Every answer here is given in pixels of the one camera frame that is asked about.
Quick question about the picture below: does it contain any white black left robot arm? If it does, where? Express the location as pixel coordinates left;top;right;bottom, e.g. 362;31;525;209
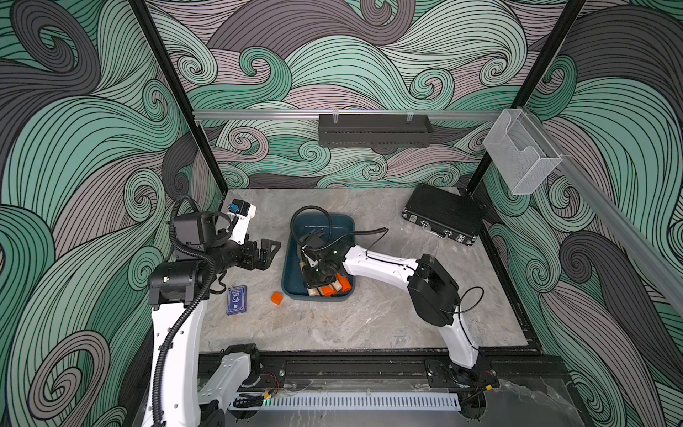
142;196;281;426

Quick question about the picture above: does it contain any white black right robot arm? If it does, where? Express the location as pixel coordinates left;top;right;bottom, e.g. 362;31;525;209
289;206;480;369

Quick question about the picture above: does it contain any blue card pack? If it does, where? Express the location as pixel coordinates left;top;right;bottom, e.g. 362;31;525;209
226;285;247;316

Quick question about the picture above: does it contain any small orange block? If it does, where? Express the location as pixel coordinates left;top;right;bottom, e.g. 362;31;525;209
270;292;284;305

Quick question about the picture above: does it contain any black case with latches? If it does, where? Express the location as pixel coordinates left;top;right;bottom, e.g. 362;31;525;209
401;183;485;246

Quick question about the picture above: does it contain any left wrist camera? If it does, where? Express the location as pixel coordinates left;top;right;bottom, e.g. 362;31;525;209
222;199;256;245

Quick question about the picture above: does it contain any black perforated wall shelf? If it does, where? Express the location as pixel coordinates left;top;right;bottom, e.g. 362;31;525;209
318;113;434;151

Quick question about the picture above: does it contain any white slotted cable duct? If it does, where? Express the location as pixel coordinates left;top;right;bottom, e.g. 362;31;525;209
229;392;461;412

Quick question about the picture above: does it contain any clear plastic wall bin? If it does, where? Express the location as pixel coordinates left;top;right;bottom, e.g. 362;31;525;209
484;109;562;195

